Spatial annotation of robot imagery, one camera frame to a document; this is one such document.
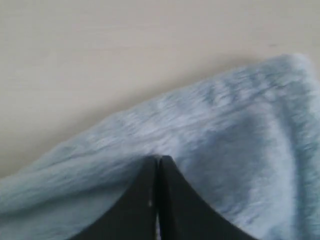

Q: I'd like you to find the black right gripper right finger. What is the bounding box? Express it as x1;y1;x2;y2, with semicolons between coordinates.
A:
158;156;254;240

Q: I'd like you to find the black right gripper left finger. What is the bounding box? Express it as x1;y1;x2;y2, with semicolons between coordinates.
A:
72;157;158;240

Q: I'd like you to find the light blue terry towel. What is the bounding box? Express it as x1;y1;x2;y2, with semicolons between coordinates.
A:
0;54;320;240

